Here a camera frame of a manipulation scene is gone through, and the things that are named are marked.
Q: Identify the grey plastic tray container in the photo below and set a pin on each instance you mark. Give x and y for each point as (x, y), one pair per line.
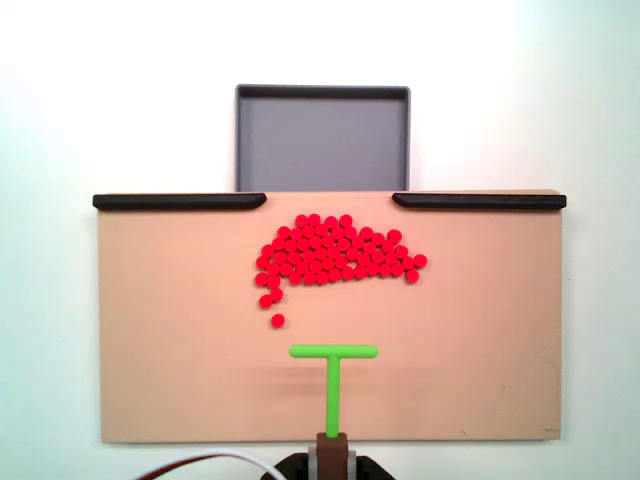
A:
(322, 140)

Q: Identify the black guide rail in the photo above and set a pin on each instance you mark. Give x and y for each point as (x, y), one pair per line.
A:
(175, 201)
(480, 201)

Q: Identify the pile of red granules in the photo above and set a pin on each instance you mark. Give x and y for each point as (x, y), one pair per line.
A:
(325, 250)

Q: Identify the beige flat board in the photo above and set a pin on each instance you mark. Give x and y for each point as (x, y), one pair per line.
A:
(450, 325)

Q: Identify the green T-shaped pusher tool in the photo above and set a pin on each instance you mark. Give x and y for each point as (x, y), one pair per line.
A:
(333, 390)

